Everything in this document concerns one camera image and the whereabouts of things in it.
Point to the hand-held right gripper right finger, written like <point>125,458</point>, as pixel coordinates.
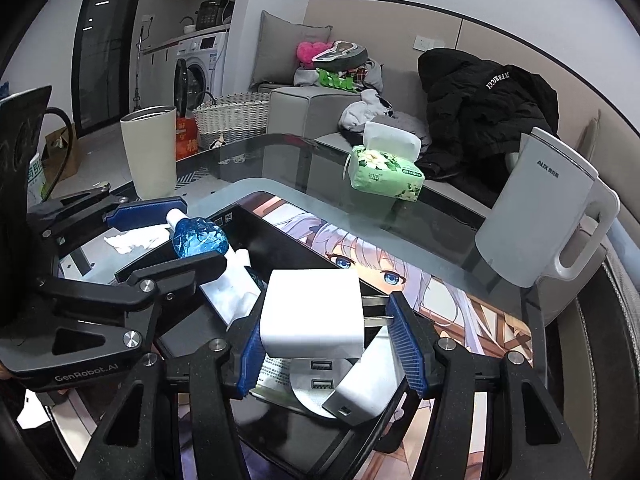
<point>407,345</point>

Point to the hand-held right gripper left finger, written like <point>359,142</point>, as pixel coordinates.
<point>250,355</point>

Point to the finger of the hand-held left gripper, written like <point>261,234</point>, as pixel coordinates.
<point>175,267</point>
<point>145,210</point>

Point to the blue bottle with white cap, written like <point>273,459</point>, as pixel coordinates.
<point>200,237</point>

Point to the white charger plug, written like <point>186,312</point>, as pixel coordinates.
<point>365,385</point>

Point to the round silver USB hub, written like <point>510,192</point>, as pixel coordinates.
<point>312,385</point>

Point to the white cube charger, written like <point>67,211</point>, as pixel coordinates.
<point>310,310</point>

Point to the black cardboard box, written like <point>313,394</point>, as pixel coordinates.
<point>285,255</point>

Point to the green and white can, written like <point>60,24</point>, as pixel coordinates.
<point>39,180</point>

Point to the crumpled white tissue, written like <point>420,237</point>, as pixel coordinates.
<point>132,240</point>

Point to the brown cardboard box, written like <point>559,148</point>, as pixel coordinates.
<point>62,152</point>

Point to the printed desk mat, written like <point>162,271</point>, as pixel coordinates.
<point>450,310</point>

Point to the cream trash can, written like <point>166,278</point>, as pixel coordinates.
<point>150,152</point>

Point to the red bag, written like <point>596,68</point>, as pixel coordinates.
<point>186,137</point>

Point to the white wicker basket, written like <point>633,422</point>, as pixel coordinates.
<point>232,117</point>

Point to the mop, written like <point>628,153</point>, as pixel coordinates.
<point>139,70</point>

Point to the dark door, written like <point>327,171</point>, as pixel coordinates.
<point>107,45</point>

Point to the white washing machine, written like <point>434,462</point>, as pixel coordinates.
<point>200,70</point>

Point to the grey upholstered chair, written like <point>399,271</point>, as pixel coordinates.
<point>560,305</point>

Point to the green tissue pack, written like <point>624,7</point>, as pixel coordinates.
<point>385,170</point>

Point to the white electric kettle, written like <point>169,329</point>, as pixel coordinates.
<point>535,210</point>

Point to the grey sofa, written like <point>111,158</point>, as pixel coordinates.
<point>310,110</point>

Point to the dark chair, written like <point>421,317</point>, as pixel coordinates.
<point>610,335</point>

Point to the black kitchen appliance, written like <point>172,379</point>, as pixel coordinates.
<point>212,12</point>

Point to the grey cushion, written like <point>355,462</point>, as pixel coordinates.
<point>285,50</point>

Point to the pink plush toy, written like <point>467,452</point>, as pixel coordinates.
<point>307,52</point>

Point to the green and white bag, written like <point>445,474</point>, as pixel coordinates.
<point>337,80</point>

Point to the light grey garment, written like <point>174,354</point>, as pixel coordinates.
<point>360,110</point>

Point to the light blue pillow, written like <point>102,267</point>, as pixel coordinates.
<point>617,232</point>

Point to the black puffer jacket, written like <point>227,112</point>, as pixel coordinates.
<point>480,105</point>

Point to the printed round pillow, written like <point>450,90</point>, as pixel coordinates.
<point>342,55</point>

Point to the white wall socket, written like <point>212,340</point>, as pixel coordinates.
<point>425,42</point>

